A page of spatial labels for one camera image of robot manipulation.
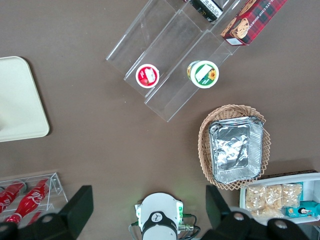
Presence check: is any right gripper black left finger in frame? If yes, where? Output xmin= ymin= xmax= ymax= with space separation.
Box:
xmin=0 ymin=185 xmax=95 ymax=240

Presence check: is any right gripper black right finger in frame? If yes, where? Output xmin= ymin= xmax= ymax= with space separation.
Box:
xmin=202 ymin=184 xmax=312 ymax=240

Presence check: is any aluminium foil tray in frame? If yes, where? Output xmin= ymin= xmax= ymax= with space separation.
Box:
xmin=211 ymin=119 xmax=264 ymax=185
xmin=208 ymin=116 xmax=266 ymax=185

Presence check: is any light tan wicker basket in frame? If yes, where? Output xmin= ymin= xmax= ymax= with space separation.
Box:
xmin=197 ymin=104 xmax=272 ymax=191

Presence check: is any beige rectangular serving tray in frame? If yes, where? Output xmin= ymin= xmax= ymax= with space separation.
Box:
xmin=0 ymin=55 xmax=51 ymax=143

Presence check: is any white plastic snack bin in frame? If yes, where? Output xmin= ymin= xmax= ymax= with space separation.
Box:
xmin=239 ymin=172 xmax=320 ymax=226

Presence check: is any clear acrylic bottle rack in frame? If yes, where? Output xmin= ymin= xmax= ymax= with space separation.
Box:
xmin=0 ymin=172 xmax=69 ymax=222

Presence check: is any clear puffed snack bag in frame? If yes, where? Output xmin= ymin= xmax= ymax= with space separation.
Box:
xmin=245 ymin=185 xmax=267 ymax=211
xmin=264 ymin=184 xmax=285 ymax=209
xmin=249 ymin=205 xmax=286 ymax=219
xmin=281 ymin=183 xmax=303 ymax=209

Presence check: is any red cola bottle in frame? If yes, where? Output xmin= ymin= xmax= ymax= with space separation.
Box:
xmin=0 ymin=180 xmax=26 ymax=214
xmin=4 ymin=178 xmax=51 ymax=224

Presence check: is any teal snack packet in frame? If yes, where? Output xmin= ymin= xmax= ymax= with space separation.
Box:
xmin=284 ymin=201 xmax=320 ymax=219

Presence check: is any green-lid yogurt cup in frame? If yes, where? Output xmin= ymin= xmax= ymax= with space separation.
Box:
xmin=186 ymin=59 xmax=220 ymax=89

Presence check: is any red-lid yogurt cup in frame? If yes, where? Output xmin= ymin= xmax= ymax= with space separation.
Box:
xmin=135 ymin=63 xmax=161 ymax=89

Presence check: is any clear acrylic stepped stand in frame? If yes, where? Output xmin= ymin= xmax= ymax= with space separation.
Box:
xmin=105 ymin=0 xmax=234 ymax=123
xmin=174 ymin=0 xmax=251 ymax=50

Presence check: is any red tartan cookie box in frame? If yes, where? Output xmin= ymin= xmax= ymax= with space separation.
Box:
xmin=220 ymin=0 xmax=289 ymax=47

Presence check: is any small black chocolate box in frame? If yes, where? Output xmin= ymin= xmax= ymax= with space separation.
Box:
xmin=189 ymin=0 xmax=224 ymax=25

